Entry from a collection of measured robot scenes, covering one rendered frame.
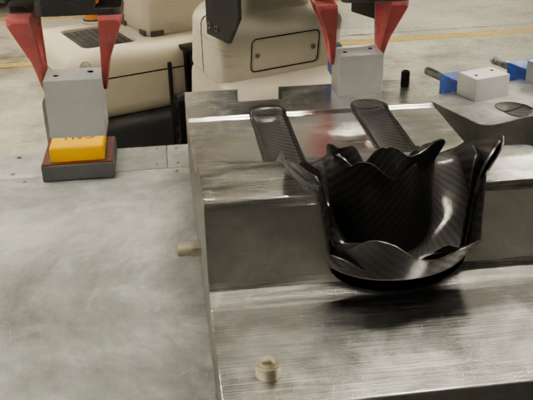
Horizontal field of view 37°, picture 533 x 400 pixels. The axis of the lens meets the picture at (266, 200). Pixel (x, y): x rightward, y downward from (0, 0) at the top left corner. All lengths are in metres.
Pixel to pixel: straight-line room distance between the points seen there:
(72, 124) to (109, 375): 0.24
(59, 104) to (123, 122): 0.72
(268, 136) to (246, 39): 0.42
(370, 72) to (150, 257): 0.32
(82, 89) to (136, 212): 0.17
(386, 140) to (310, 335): 0.31
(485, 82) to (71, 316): 0.56
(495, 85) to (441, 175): 0.38
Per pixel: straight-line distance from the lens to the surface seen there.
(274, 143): 0.77
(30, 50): 0.72
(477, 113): 0.95
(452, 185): 0.63
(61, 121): 0.73
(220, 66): 1.20
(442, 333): 0.54
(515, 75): 1.10
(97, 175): 0.91
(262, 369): 0.48
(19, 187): 0.92
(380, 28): 0.90
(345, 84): 0.87
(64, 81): 0.72
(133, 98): 1.42
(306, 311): 0.55
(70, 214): 0.84
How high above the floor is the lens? 1.17
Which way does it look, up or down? 26 degrees down
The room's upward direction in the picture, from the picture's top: 1 degrees counter-clockwise
